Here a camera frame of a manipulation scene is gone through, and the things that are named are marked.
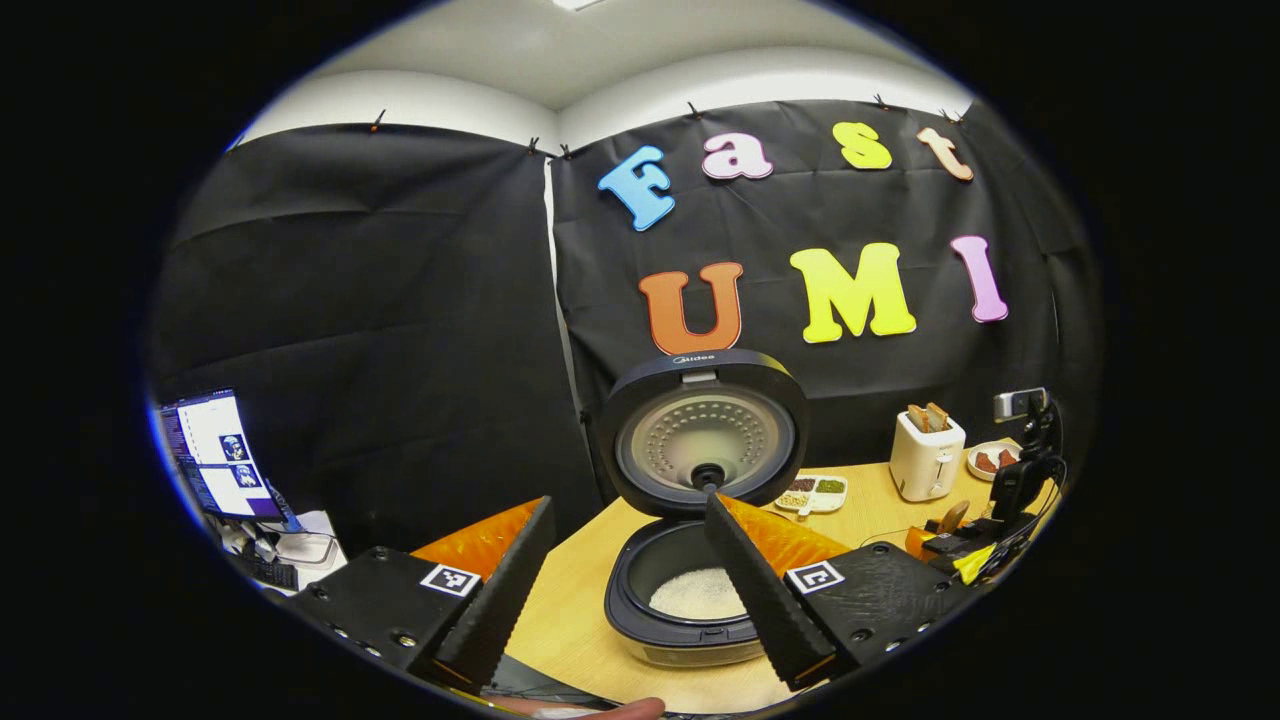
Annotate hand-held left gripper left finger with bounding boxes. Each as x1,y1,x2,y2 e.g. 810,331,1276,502
285,497,557,687

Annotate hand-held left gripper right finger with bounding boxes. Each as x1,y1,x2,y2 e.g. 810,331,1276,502
703,493,976,693

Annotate dark grey rice cooker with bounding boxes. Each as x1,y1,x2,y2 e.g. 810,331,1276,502
595,348,811,669

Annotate white round plate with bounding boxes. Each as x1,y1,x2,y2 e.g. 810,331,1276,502
966,441,1023,482

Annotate white toaster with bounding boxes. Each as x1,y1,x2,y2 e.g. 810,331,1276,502
889,403,967,503

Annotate white divided bean dish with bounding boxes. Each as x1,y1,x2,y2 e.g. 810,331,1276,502
773,474,849,517

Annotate white side desk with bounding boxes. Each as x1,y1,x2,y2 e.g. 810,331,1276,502
215,510,349,596

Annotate black backdrop cloth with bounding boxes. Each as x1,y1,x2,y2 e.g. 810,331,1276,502
145,98,1101,561

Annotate computer monitor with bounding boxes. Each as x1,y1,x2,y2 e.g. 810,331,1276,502
160,390,286,521

